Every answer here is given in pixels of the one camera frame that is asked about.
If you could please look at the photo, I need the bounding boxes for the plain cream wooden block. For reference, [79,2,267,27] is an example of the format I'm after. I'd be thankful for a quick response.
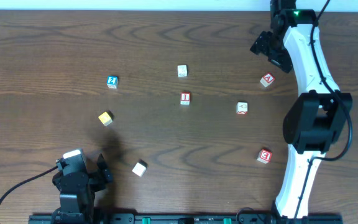
[132,160,147,177]

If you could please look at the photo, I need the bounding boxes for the yellow wooden block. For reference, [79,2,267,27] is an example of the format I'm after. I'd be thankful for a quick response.
[98,111,114,126]

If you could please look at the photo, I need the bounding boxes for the red letter E block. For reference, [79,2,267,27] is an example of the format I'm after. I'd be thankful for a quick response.
[257,149,272,164]

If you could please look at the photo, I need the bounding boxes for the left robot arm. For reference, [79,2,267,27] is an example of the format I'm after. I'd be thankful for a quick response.
[50,150,112,223]

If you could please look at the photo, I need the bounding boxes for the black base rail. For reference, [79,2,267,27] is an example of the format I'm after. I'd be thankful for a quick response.
[28,212,344,224]

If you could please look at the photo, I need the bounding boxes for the blue number 2 block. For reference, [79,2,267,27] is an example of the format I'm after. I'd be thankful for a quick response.
[106,76,119,89]

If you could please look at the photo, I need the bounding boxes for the red letter A block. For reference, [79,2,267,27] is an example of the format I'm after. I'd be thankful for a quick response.
[260,73,275,88]

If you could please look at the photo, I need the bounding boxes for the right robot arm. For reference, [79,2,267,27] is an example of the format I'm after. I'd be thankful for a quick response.
[250,0,352,223]

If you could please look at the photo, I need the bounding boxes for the red letter I block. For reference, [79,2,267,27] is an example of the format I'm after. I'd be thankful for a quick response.
[180,92,191,105]

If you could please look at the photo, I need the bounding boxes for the white block with red side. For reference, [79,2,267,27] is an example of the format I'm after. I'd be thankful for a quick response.
[236,102,248,114]

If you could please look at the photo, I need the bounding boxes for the white block top centre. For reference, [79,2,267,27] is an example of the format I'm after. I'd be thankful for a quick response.
[177,65,188,77]

